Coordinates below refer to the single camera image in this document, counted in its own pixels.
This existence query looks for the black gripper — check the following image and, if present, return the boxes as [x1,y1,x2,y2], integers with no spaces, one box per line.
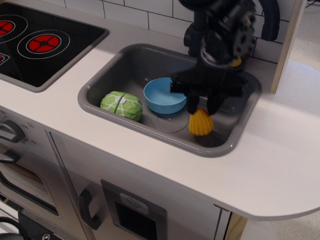
[170,61,248,115]

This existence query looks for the yellow toy corn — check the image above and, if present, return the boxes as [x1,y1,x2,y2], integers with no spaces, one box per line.
[188,108,214,137]

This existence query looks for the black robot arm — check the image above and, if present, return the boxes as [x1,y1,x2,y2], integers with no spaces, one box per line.
[170,0,256,115]

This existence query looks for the blue plastic bowl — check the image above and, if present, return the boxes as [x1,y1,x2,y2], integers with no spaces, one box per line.
[143,77,187,114]

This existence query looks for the red yellow toy fruit half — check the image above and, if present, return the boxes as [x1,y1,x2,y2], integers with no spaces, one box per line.
[230,51,251,68]

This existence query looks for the green toy cabbage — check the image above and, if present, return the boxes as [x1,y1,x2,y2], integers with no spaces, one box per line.
[100,91,143,122]

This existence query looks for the black toy faucet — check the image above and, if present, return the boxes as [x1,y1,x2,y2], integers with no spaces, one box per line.
[180,0,280,57]

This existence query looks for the grey toy dispenser panel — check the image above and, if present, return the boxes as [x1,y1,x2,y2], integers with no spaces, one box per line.
[100,179,168,240]

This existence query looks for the wooden side panel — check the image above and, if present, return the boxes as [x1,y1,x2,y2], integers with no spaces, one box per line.
[270,0,307,94]

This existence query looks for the black toy stovetop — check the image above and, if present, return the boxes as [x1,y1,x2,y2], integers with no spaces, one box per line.
[0,2,109,93]

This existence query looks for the toy oven door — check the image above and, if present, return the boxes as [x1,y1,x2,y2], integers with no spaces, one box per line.
[0,143,83,240]

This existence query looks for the grey oven knob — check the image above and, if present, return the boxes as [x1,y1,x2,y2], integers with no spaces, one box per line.
[0,120,26,143]

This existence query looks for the black cabinet door handle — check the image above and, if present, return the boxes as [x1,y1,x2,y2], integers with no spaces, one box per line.
[78,189,102,231]

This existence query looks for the grey oven door handle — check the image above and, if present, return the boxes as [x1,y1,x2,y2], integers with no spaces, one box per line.
[0,150,20,164]

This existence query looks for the black cable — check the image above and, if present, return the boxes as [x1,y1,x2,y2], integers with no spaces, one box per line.
[0,216,27,240]

